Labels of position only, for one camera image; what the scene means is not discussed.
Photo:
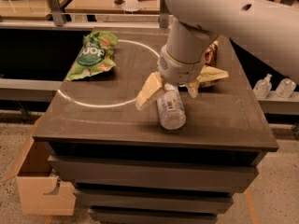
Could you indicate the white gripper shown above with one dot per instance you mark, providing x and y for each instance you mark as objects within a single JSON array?
[{"x": 179, "y": 71}]

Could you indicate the blue plastic bottle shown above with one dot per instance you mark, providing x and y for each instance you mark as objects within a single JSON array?
[{"x": 171, "y": 109}]

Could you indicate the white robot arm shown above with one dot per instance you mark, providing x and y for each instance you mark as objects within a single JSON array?
[{"x": 268, "y": 30}]

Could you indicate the brown sea salt chip bag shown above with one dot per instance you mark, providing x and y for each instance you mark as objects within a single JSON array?
[{"x": 210, "y": 73}]

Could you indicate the green rice chip bag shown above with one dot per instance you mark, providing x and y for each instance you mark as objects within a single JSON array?
[{"x": 96, "y": 56}]

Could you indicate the clear sanitizer bottle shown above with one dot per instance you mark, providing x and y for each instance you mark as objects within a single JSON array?
[
  {"x": 285, "y": 88},
  {"x": 263, "y": 87}
]

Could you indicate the clear plastic cup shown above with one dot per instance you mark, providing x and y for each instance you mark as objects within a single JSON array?
[{"x": 131, "y": 6}]

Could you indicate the grey drawer cabinet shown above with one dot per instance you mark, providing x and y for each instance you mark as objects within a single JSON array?
[{"x": 127, "y": 168}]

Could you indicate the cardboard box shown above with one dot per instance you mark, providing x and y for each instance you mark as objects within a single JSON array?
[{"x": 41, "y": 193}]

